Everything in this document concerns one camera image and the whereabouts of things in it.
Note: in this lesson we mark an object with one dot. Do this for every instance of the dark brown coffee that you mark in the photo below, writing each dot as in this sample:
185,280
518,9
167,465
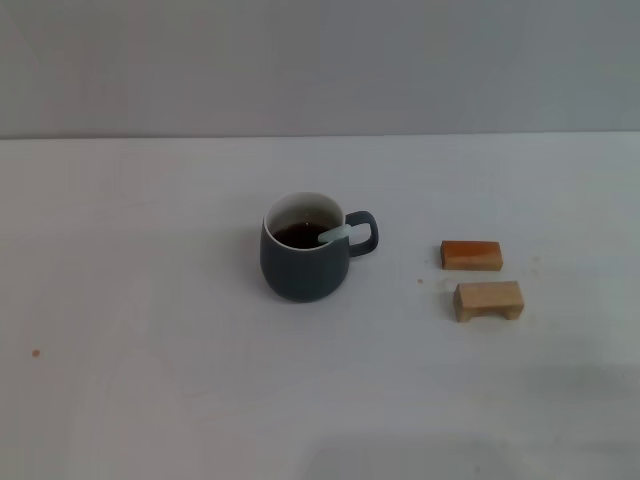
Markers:
295,236

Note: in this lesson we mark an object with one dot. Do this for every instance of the orange-brown wooden block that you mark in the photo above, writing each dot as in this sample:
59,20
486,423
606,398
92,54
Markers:
470,256

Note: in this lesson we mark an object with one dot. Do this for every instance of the dark grey ceramic mug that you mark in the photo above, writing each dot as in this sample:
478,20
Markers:
300,275

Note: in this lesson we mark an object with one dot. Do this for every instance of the light notched wooden block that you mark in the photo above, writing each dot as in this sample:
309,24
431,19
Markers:
485,297

